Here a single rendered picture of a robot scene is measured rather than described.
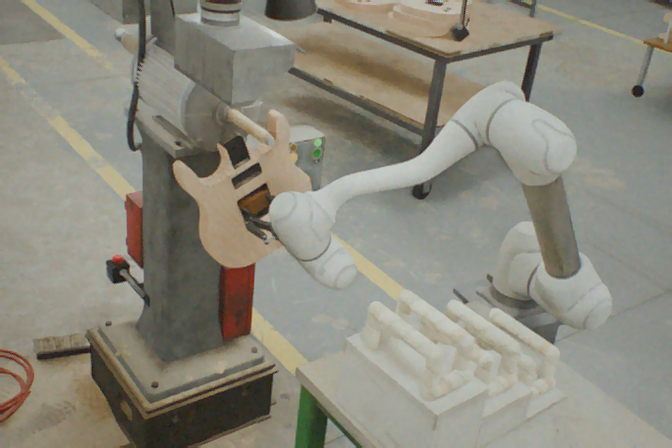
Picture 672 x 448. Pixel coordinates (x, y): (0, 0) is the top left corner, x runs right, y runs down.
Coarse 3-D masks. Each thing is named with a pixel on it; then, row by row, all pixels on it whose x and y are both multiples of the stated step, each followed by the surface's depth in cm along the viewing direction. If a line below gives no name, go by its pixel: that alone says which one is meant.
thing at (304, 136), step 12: (300, 132) 256; (312, 132) 257; (300, 144) 250; (312, 144) 253; (324, 144) 256; (300, 156) 253; (312, 156) 255; (300, 168) 255; (312, 168) 258; (312, 180) 260
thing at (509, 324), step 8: (488, 312) 195; (496, 312) 193; (496, 320) 192; (504, 320) 191; (512, 320) 190; (504, 328) 191; (512, 328) 189; (520, 328) 188; (520, 336) 187; (528, 336) 186; (536, 336) 186; (528, 344) 186; (536, 344) 184; (544, 344) 184; (544, 352) 183; (552, 352) 182
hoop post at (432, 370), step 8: (432, 360) 151; (440, 360) 151; (424, 368) 153; (432, 368) 152; (440, 368) 152; (424, 376) 154; (432, 376) 153; (424, 384) 154; (432, 384) 154; (424, 392) 155
